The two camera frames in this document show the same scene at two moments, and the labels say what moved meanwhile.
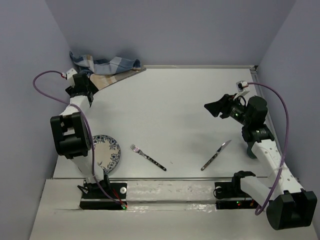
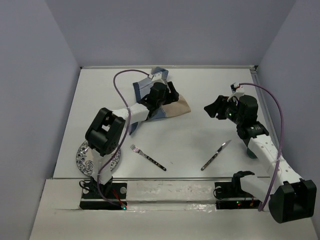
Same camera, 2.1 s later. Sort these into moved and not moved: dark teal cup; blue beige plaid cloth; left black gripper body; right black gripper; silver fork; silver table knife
Moved: blue beige plaid cloth; left black gripper body
Not moved: right black gripper; dark teal cup; silver table knife; silver fork
